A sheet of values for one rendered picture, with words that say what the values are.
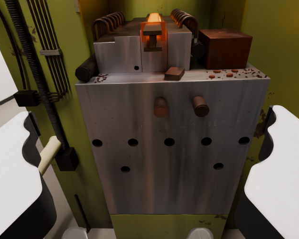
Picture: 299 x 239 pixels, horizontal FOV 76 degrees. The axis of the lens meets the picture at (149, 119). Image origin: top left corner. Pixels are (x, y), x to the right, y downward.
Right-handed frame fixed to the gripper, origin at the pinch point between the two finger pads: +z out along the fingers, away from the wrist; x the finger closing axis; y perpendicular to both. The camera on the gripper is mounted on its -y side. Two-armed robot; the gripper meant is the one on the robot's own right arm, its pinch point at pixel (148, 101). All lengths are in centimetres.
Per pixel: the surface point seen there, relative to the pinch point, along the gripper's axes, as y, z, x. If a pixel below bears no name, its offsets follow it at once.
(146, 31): -1.1, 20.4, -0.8
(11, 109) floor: 100, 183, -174
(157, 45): 1.1, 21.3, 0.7
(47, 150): 36, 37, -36
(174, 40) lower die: 2.1, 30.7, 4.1
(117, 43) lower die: 2.3, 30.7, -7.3
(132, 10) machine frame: -1, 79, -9
